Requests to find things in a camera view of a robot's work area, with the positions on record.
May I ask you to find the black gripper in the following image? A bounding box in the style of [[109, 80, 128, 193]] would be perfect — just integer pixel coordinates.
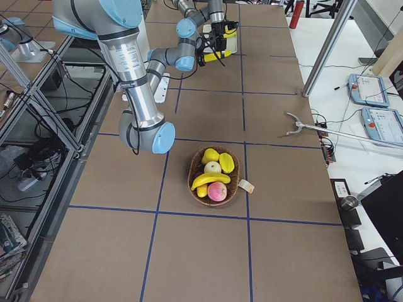
[[195, 35, 216, 66], [211, 21, 226, 50]]

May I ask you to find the yellow banana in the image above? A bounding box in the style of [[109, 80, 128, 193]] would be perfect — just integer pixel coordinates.
[[204, 50, 232, 62], [191, 172, 231, 191], [224, 26, 237, 38]]

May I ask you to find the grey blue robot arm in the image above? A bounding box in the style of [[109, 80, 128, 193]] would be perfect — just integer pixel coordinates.
[[52, 1, 224, 154], [171, 1, 238, 52]]

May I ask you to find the brown wicker basket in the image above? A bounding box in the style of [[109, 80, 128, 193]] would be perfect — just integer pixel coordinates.
[[188, 146, 240, 206]]

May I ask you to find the paper tag on basket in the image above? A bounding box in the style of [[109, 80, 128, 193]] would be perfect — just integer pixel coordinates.
[[238, 179, 255, 194]]

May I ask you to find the pale green bear tray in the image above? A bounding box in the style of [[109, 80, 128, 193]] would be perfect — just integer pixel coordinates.
[[202, 24, 237, 53]]

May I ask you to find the red cylinder bottle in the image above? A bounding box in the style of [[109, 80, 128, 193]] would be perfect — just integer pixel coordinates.
[[289, 0, 305, 29]]

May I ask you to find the yellow lemon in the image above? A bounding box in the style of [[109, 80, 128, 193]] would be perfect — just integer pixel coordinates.
[[201, 148, 220, 165]]

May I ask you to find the yellow green starfruit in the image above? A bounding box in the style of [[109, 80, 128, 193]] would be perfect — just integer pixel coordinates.
[[219, 152, 235, 174]]

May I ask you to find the pale white apple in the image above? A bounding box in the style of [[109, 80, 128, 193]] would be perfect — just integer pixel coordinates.
[[204, 161, 222, 173]]

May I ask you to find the small yellow fruit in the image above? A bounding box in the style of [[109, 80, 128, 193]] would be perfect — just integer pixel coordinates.
[[196, 184, 208, 198]]

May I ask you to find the red pink apple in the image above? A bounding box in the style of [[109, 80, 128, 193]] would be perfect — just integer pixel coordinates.
[[207, 182, 227, 202]]

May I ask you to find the black power strip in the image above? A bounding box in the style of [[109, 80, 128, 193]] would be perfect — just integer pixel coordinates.
[[315, 121, 336, 165]]

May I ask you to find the far teach pendant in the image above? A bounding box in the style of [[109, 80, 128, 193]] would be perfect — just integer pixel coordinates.
[[348, 74, 390, 108]]

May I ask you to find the teach pendant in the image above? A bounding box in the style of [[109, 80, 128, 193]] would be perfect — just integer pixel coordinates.
[[348, 74, 390, 108], [361, 107, 402, 146]]

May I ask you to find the near teach pendant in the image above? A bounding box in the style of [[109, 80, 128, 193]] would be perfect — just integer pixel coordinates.
[[361, 107, 402, 146]]

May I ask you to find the steel cup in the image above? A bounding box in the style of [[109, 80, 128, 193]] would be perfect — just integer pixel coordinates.
[[341, 195, 359, 211]]

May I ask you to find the aluminium frame post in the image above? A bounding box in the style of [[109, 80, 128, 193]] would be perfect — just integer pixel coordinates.
[[302, 0, 358, 98]]

